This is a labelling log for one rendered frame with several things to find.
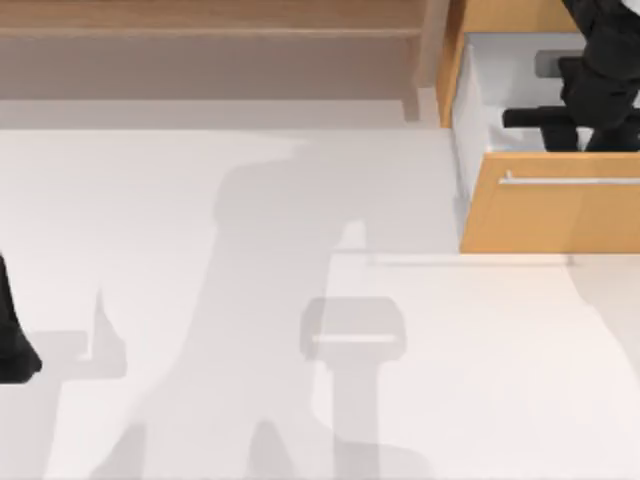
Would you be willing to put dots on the pale wooden drawer front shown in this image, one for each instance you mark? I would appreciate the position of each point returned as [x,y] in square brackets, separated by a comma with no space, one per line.
[550,220]

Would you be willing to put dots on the pale grey drawer box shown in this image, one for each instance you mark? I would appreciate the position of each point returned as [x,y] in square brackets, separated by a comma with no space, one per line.
[480,100]

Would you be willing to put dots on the wooden drawer cabinet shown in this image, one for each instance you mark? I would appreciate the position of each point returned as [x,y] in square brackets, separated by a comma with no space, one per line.
[452,60]

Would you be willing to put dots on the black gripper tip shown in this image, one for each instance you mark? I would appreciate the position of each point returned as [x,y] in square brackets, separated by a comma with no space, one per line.
[12,340]

